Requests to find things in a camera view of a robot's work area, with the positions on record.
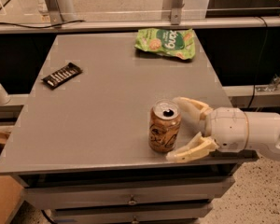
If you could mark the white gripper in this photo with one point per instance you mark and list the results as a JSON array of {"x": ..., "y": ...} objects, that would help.
[{"x": 228, "y": 127}]

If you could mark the orange soda can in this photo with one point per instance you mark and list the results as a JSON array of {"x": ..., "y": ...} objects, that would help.
[{"x": 165, "y": 120}]

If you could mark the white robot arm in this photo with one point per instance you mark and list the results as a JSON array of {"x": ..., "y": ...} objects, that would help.
[{"x": 263, "y": 134}]

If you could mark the black rxbar chocolate bar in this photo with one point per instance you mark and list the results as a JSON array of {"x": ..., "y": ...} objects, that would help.
[{"x": 62, "y": 75}]

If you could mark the upper drawer with knob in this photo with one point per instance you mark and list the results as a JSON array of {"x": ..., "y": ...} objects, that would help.
[{"x": 129, "y": 193}]

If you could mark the drawer with knob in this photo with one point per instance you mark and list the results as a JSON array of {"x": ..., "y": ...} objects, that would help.
[
  {"x": 129, "y": 193},
  {"x": 133, "y": 214}
]

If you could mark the green snack chip bag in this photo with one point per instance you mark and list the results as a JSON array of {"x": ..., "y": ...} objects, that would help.
[{"x": 170, "y": 43}]

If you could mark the lower drawer with knob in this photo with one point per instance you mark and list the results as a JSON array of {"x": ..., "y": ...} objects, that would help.
[{"x": 133, "y": 214}]

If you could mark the grey drawer cabinet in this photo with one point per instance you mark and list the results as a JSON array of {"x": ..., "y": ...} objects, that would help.
[{"x": 94, "y": 128}]

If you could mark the brown cardboard box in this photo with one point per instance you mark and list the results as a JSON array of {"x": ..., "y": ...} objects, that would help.
[{"x": 10, "y": 198}]

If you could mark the centre metal bracket post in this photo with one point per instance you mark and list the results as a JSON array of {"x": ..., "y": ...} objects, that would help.
[{"x": 176, "y": 11}]

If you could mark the metal bracket post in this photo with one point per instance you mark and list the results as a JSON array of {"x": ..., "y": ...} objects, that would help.
[
  {"x": 54, "y": 12},
  {"x": 176, "y": 11}
]

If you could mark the grey metal rail frame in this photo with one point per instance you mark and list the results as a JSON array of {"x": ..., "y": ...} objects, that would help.
[{"x": 113, "y": 26}]

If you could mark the left metal bracket post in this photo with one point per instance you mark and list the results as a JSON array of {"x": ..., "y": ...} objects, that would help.
[{"x": 54, "y": 12}]

